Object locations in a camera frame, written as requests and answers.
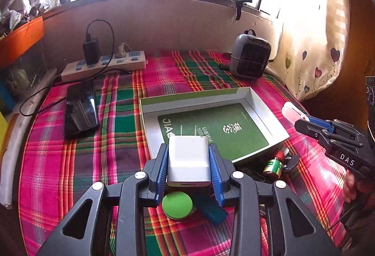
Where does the black strap on window bar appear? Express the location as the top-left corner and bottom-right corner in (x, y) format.
(232, 0), (253, 21)

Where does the clear glass tank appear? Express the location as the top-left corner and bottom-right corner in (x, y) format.
(0, 39), (49, 98)

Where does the orange basket with items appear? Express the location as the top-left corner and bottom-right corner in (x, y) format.
(0, 0), (60, 40)

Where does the black cable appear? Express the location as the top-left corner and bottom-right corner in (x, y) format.
(19, 19), (115, 116)

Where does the green and white cardboard box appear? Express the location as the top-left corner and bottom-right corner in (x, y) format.
(139, 87), (290, 166)

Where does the small grey heater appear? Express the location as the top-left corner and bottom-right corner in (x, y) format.
(229, 29), (273, 80)

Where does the plaid cloth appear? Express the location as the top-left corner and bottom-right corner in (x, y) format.
(19, 49), (352, 256)

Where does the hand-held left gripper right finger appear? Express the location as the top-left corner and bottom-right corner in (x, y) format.
(208, 143), (342, 256)

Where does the white power strip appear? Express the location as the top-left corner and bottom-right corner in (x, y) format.
(60, 50), (147, 83)

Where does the blue box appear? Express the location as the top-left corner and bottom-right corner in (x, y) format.
(0, 87), (14, 112)

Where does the pink plastic clip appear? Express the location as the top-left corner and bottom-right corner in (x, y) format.
(281, 102), (310, 124)

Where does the red-capped bottle with green label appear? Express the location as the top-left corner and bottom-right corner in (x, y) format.
(262, 148), (290, 178)

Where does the white USB wall charger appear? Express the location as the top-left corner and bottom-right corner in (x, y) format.
(166, 124), (213, 188)

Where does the orange plastic bin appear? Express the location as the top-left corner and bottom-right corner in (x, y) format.
(0, 16), (45, 68)

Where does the cream curtain with hearts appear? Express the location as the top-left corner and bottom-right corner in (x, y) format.
(269, 0), (353, 102)

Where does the yellow-green box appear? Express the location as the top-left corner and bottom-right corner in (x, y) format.
(0, 111), (8, 143)

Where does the black plugged-in charger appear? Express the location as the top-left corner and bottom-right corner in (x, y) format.
(82, 34), (100, 66)

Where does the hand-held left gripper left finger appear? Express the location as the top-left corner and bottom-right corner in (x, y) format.
(35, 143), (169, 256)

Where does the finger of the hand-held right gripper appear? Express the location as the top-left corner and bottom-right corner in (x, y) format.
(306, 115), (365, 142)
(294, 120), (363, 150)

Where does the white plug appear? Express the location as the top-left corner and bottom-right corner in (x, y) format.
(117, 42), (131, 57)

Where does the person's right hand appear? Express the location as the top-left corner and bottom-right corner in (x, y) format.
(342, 169), (375, 204)

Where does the black smartphone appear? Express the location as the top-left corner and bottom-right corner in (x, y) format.
(63, 81), (99, 139)

